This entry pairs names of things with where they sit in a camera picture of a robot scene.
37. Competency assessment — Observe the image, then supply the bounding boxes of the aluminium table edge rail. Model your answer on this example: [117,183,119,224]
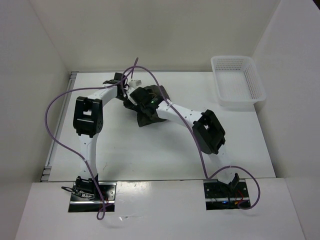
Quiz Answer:
[40,71,79,183]

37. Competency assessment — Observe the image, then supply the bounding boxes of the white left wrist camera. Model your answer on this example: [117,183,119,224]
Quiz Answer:
[127,79,142,88]

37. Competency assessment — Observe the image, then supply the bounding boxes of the white perforated plastic basket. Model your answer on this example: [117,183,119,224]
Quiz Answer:
[210,55,267,108]

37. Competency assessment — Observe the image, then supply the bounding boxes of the dark olive green shorts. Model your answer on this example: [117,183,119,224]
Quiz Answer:
[123,85,170,127]

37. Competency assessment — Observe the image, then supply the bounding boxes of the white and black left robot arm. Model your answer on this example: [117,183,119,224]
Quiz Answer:
[73,73,124,199]

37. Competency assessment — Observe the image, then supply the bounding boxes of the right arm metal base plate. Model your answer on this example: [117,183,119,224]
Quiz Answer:
[203,180,251,211]

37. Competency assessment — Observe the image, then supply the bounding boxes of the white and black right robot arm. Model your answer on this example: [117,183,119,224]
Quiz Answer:
[124,86,231,169]

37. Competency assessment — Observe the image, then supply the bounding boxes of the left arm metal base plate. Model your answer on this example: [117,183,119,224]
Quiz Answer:
[68,182,117,213]

